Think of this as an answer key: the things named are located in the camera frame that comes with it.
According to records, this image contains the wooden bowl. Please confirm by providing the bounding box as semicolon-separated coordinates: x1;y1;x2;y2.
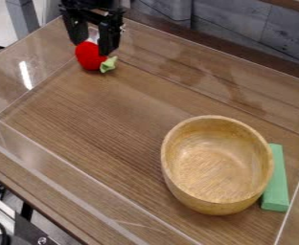
161;115;274;215

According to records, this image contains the clear acrylic tray wall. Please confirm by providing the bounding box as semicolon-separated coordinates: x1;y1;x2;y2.
0;14;299;245

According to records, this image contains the green rectangular block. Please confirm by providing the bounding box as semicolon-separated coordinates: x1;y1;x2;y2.
260;144;290;212

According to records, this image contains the red plush strawberry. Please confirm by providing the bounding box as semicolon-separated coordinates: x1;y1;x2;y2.
74;41;117;73

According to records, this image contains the black metal bracket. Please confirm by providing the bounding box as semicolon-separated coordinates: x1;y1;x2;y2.
12;214;58;245

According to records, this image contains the clear acrylic corner bracket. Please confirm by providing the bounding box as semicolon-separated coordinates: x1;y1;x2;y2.
88;27;100;44

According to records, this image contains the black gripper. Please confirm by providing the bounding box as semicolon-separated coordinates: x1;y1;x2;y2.
58;0;125;56

